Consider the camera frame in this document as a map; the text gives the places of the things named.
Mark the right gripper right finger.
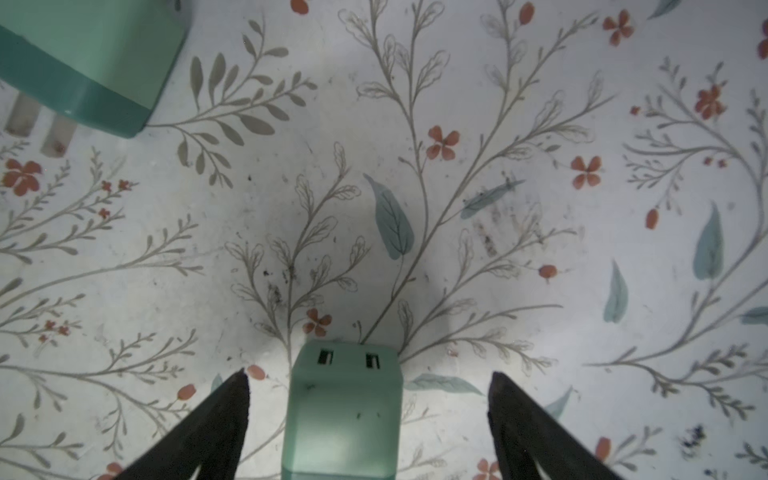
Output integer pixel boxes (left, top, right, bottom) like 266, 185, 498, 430
488, 371, 620, 480

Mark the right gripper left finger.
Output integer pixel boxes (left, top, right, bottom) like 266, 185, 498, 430
118, 370, 250, 480

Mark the green charger cube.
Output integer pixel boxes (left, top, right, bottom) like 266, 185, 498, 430
281, 341, 404, 479
1, 1, 191, 157

